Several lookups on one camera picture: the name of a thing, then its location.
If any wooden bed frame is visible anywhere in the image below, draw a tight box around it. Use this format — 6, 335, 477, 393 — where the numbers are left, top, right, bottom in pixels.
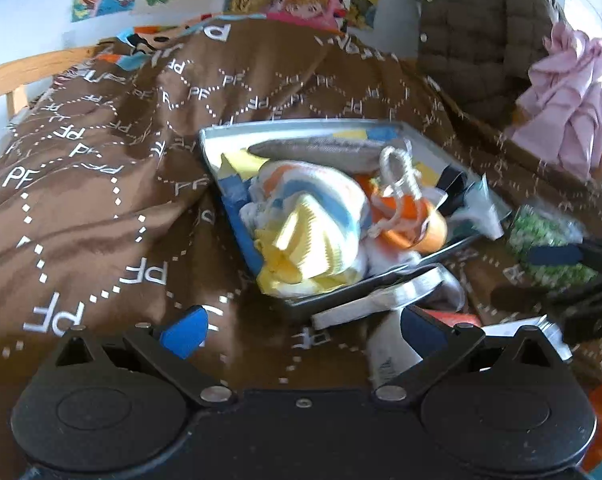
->
0, 47, 102, 121

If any grey tray with colourful picture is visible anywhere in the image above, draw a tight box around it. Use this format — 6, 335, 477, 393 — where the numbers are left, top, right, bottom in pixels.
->
199, 119, 512, 319

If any white sock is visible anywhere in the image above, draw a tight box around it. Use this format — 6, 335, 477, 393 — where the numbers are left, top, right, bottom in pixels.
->
311, 264, 466, 391

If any grey cloth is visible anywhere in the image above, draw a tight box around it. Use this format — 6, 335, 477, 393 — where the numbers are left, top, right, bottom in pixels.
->
245, 136, 398, 172

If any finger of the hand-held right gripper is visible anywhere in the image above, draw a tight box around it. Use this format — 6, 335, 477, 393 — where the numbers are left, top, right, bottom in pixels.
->
491, 275, 602, 312
528, 239, 602, 268

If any small white box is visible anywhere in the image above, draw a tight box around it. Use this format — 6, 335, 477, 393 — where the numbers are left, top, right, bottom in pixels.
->
481, 314, 575, 362

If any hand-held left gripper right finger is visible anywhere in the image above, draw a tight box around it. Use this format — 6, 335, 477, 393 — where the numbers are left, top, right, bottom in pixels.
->
373, 305, 565, 404

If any brown quilted jacket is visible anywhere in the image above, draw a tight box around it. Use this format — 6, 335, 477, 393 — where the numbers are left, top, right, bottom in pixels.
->
406, 0, 569, 126

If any glass jar of green beads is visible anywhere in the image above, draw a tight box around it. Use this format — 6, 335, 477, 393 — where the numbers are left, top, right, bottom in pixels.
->
508, 205, 602, 289

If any brown printed blanket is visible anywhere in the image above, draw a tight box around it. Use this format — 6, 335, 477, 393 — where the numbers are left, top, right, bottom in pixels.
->
0, 17, 602, 461

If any pink cloth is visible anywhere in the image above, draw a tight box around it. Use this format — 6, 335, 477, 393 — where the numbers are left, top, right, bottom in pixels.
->
511, 25, 602, 181

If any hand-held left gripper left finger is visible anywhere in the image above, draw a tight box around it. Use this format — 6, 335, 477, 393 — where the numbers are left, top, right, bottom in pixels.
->
51, 305, 234, 407

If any navy cloth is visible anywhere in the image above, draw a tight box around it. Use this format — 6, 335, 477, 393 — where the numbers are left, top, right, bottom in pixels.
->
438, 164, 470, 207

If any striped knit drawstring bag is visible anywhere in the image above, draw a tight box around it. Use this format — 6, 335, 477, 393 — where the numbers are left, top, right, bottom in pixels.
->
241, 147, 426, 297

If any white teal tissue packet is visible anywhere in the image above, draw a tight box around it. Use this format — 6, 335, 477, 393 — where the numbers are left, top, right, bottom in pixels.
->
461, 179, 504, 239

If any orange plastic cup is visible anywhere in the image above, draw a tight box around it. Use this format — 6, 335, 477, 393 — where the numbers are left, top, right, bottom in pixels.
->
356, 175, 449, 253

